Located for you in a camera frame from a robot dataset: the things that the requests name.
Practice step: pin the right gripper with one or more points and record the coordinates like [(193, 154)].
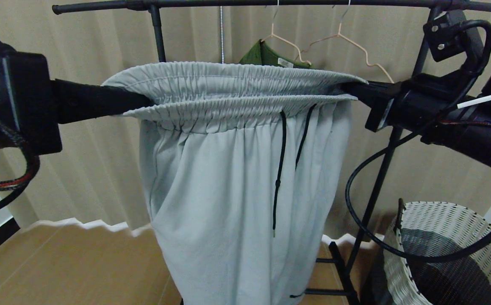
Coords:
[(440, 114)]

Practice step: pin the pale grey shorts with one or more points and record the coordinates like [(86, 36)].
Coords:
[(220, 203)]

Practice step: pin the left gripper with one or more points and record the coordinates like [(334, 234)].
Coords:
[(20, 101)]

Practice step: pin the beige curtain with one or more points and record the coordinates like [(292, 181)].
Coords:
[(80, 169)]

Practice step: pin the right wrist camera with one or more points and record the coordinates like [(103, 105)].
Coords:
[(444, 38)]

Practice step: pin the black clothes rack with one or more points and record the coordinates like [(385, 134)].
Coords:
[(270, 2)]

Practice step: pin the green printed T-shirt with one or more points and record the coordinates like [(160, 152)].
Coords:
[(262, 57)]

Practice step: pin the white laundry basket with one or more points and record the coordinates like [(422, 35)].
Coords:
[(440, 216)]

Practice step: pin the pink clothes hanger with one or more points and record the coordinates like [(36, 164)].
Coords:
[(355, 44), (285, 41)]

